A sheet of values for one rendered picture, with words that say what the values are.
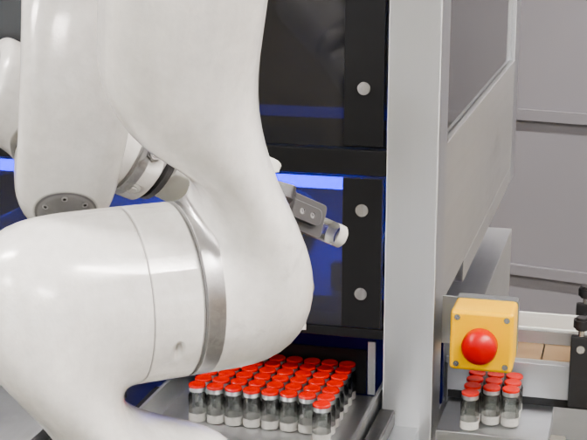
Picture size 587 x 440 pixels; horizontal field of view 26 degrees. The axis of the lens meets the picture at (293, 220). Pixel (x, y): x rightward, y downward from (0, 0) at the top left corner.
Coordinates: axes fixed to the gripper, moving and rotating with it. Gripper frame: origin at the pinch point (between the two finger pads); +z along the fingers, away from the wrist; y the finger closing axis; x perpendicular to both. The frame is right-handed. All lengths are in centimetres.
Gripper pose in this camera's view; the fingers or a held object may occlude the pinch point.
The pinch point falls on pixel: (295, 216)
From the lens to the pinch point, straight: 116.8
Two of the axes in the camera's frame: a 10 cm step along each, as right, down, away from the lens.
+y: -5.8, 0.9, 8.1
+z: 7.9, 3.3, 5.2
